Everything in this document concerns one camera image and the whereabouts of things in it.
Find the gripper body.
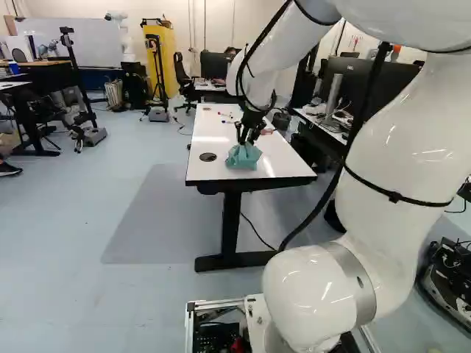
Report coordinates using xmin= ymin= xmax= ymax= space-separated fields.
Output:
xmin=241 ymin=109 xmax=267 ymax=136

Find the green towel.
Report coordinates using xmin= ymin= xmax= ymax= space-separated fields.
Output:
xmin=224 ymin=143 xmax=264 ymax=171

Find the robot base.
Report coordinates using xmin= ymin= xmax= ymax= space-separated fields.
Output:
xmin=185 ymin=293 xmax=269 ymax=353

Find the white table with black legs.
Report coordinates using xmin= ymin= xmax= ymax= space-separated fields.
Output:
xmin=185 ymin=102 xmax=319 ymax=274

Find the black round bin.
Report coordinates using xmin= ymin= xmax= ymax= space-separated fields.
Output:
xmin=273 ymin=109 xmax=292 ymax=130

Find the black office chair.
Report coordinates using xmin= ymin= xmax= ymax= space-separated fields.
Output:
xmin=171 ymin=51 xmax=199 ymax=115

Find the black tripod on grey base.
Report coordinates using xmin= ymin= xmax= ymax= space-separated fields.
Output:
xmin=144 ymin=33 xmax=171 ymax=123

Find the black computer monitor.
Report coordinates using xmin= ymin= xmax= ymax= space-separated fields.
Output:
xmin=322 ymin=54 xmax=422 ymax=113

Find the desk with black frame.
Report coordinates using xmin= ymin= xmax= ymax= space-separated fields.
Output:
xmin=288 ymin=105 xmax=355 ymax=174

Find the black camera stand, grey base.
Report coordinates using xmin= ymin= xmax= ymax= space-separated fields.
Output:
xmin=57 ymin=26 xmax=108 ymax=154

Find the grey equipment with black cables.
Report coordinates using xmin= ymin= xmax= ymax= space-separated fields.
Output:
xmin=420 ymin=236 xmax=471 ymax=334

